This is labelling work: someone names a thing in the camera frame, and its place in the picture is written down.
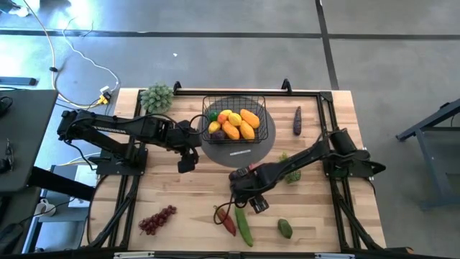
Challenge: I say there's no cream floor cable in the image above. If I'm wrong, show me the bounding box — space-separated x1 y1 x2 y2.
23 0 105 109

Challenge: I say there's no white light bar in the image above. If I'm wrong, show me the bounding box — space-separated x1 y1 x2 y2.
114 251 155 259
315 253 356 259

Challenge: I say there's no white mug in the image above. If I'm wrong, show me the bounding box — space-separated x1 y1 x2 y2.
34 198 58 218

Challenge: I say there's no black desk cable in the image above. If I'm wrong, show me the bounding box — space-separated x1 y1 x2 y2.
0 95 14 118

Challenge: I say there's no long dark red pepper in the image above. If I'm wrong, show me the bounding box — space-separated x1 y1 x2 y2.
214 205 237 237

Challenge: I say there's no flat black bar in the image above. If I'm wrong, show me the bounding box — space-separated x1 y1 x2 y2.
0 76 38 86

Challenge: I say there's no green cucumber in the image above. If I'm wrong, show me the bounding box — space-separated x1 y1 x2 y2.
234 204 254 247

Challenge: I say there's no grey blue table frame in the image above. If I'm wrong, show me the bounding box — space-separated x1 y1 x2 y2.
395 96 460 209

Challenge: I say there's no black desk leg beam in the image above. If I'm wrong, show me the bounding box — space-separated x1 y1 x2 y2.
27 167 96 202

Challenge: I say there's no green potted plant white pot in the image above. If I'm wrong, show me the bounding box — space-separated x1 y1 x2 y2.
139 83 175 114

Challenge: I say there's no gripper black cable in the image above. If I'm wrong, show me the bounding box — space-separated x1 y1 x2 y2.
213 194 249 226
189 114 211 137

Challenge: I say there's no white paper stack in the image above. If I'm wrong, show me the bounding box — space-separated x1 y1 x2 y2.
68 165 100 209

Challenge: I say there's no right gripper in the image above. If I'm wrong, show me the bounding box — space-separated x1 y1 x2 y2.
229 162 274 204

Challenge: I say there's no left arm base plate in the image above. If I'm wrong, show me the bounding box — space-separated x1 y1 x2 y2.
93 149 147 176

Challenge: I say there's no green grape bunch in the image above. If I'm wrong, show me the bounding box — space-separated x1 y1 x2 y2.
279 151 303 185

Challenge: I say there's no red grape bunch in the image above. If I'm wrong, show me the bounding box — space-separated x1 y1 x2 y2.
138 204 178 237

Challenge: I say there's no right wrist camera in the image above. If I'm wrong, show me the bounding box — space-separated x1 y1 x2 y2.
249 194 270 214

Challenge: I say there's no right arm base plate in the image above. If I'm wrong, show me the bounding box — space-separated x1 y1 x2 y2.
321 147 387 179

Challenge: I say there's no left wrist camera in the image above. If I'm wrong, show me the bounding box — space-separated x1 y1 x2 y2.
177 153 198 174

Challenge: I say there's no black desk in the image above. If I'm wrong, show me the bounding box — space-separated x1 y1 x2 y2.
0 88 59 194

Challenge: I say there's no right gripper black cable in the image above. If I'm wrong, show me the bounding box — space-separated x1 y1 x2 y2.
213 194 249 226

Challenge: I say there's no green avocado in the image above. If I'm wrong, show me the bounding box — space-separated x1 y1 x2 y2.
277 218 294 240

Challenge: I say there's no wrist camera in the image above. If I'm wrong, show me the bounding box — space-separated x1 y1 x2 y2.
177 153 198 174
249 194 270 214

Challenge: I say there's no white floor cable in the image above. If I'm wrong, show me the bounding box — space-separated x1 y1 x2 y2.
61 30 121 91

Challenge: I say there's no black wire basket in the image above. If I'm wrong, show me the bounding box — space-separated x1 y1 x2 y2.
201 94 270 145

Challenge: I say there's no black aluminium table frame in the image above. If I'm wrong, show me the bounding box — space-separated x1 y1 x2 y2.
81 88 387 255

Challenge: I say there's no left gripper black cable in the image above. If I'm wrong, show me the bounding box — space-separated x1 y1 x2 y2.
189 114 211 137

